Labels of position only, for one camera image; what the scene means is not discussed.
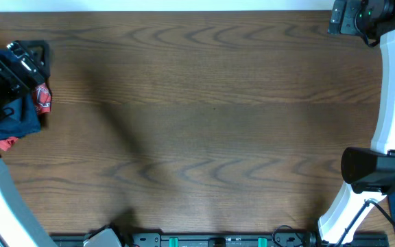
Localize dark blue shorts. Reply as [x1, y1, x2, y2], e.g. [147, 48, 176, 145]
[0, 49, 49, 141]

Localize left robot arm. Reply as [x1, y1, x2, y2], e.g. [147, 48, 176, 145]
[0, 40, 125, 247]

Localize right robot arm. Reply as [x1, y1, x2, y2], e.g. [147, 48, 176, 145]
[303, 0, 395, 246]

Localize black red clothes pile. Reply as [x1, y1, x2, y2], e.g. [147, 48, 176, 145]
[0, 84, 51, 151]

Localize black aluminium mounting rail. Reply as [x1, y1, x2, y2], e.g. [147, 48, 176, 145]
[51, 233, 390, 247]

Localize green rail clamp left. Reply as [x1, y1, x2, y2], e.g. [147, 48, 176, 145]
[169, 237, 179, 247]

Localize green rail clamp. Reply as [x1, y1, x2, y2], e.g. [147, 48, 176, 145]
[169, 237, 179, 247]
[257, 237, 267, 247]

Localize green rail clamp right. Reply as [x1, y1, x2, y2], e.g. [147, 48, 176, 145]
[257, 237, 267, 247]

